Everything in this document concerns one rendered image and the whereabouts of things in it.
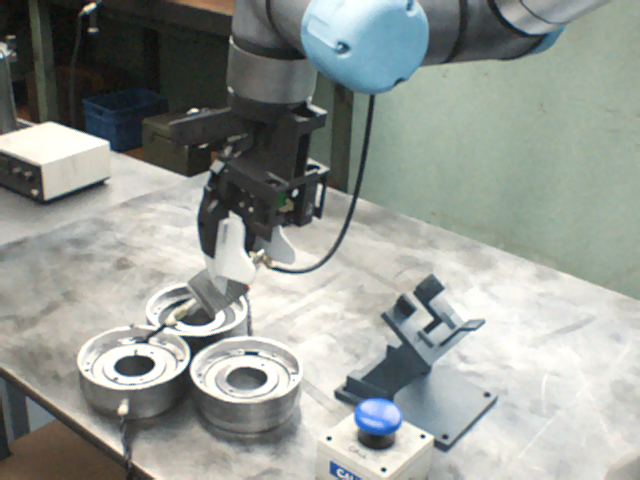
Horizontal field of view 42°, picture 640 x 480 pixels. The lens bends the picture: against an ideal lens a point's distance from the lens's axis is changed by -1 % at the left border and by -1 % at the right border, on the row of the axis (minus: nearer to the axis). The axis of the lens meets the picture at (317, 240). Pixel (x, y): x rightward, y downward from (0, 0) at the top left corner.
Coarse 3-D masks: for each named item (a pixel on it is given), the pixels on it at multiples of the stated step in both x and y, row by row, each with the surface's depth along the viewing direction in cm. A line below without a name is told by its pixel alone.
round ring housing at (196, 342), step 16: (176, 288) 92; (160, 304) 91; (240, 304) 91; (192, 320) 92; (208, 320) 92; (240, 320) 87; (192, 336) 84; (208, 336) 85; (224, 336) 86; (240, 336) 88; (192, 352) 85
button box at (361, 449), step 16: (352, 416) 73; (336, 432) 71; (352, 432) 71; (400, 432) 71; (416, 432) 72; (320, 448) 70; (336, 448) 69; (352, 448) 69; (368, 448) 69; (384, 448) 69; (400, 448) 70; (416, 448) 70; (320, 464) 71; (336, 464) 70; (352, 464) 68; (368, 464) 68; (384, 464) 68; (400, 464) 68; (416, 464) 70
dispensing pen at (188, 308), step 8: (256, 256) 83; (264, 256) 83; (264, 264) 83; (272, 264) 83; (200, 272) 84; (184, 304) 84; (192, 304) 84; (176, 312) 84; (184, 312) 84; (192, 312) 84; (168, 320) 84; (176, 320) 84; (160, 328) 84; (152, 336) 84
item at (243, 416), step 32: (224, 352) 84; (256, 352) 84; (288, 352) 83; (192, 384) 78; (224, 384) 79; (256, 384) 83; (288, 384) 82; (224, 416) 76; (256, 416) 76; (288, 416) 79
